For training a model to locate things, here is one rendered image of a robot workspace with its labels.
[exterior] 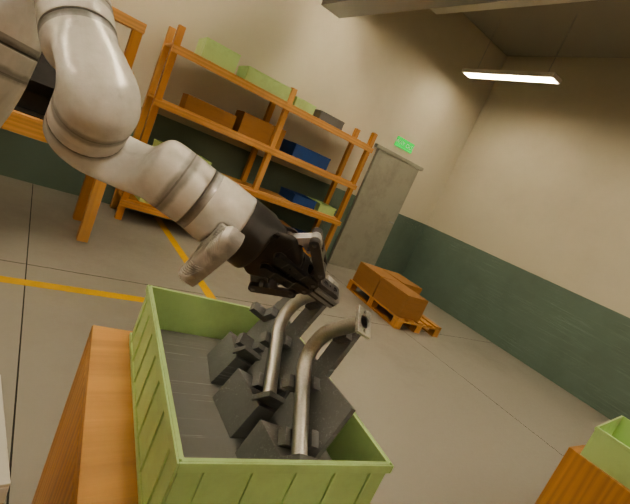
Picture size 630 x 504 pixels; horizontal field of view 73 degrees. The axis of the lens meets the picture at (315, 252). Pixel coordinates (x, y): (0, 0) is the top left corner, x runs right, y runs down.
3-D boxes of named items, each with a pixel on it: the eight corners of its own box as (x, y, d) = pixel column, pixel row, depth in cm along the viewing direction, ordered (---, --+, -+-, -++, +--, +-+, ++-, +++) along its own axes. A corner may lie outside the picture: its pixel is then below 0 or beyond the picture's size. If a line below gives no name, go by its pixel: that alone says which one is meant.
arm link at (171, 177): (160, 237, 46) (196, 205, 40) (20, 143, 40) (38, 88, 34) (188, 194, 51) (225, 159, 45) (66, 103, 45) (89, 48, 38)
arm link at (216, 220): (190, 292, 44) (137, 258, 42) (221, 224, 52) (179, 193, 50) (241, 251, 39) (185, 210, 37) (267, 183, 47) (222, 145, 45)
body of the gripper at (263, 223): (261, 180, 47) (321, 230, 51) (218, 220, 52) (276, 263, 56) (244, 223, 42) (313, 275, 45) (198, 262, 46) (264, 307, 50)
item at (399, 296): (345, 287, 623) (358, 260, 615) (386, 297, 666) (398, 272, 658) (393, 328, 523) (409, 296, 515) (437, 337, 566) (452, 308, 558)
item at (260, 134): (320, 270, 656) (381, 133, 615) (114, 219, 476) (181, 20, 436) (303, 257, 698) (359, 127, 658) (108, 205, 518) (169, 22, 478)
